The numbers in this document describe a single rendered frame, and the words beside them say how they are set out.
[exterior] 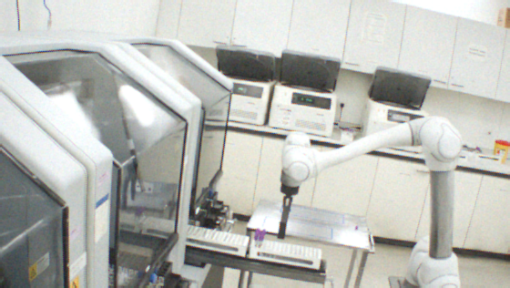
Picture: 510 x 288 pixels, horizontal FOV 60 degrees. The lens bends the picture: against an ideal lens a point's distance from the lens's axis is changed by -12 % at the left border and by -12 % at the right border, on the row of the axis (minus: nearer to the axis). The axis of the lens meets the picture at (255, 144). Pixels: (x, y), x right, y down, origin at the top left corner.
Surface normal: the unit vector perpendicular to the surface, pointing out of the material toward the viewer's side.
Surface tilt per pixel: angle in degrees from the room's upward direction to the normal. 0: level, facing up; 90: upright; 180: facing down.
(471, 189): 90
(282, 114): 90
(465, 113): 90
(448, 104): 90
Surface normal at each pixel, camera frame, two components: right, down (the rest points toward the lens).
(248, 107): -0.15, 0.21
